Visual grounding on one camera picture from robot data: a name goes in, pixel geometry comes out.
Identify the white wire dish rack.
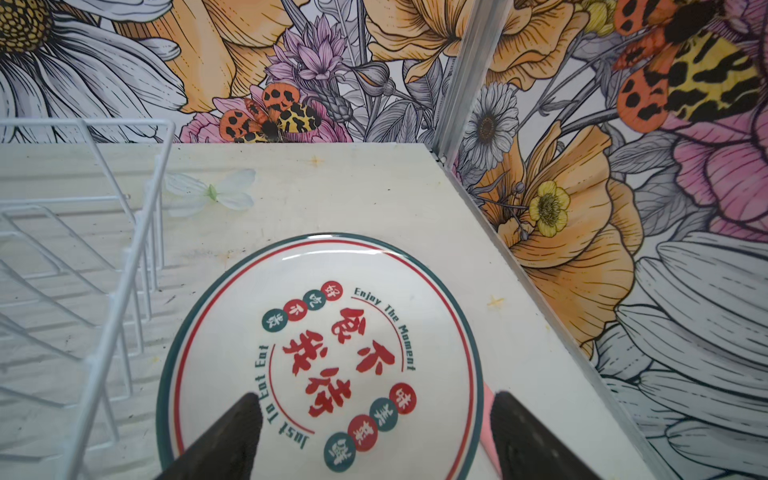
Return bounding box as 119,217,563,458
1,119,176,479

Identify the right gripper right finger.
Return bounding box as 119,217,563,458
489,391,599,480

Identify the white plate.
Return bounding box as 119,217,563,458
156,233,484,479

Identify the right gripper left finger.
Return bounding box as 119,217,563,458
158,393,264,480

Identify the pink flat object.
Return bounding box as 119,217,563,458
480,383,502,479

